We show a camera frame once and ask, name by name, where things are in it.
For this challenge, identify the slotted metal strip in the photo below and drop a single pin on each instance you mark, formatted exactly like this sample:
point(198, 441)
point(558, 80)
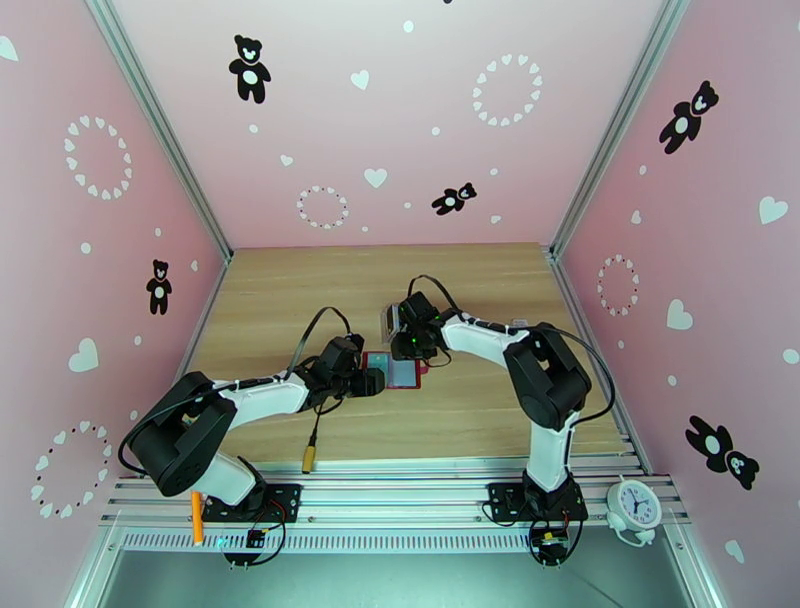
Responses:
point(400, 542)

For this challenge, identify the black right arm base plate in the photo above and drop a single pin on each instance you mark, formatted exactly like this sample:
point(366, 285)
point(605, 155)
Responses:
point(500, 500)

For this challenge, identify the white alarm clock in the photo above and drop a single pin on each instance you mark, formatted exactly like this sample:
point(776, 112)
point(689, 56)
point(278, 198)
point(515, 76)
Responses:
point(634, 505)

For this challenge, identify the orange pencil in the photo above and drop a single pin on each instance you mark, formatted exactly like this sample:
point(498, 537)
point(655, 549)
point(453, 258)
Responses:
point(197, 522)

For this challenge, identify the teal credit card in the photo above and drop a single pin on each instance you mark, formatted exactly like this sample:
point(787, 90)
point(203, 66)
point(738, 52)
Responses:
point(379, 362)

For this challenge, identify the red leather card holder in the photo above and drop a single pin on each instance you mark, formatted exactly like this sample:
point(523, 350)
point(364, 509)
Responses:
point(424, 370)

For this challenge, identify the aluminium rail base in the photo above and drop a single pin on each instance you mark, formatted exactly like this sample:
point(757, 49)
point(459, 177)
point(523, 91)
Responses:
point(400, 494)

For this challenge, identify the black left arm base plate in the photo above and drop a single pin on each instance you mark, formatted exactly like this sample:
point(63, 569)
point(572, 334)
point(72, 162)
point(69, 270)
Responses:
point(287, 500)

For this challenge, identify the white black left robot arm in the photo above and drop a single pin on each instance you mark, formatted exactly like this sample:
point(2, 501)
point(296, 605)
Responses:
point(262, 400)

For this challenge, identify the aluminium frame post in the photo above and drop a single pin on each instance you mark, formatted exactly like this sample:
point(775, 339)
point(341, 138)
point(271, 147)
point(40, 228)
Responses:
point(614, 125)
point(161, 125)

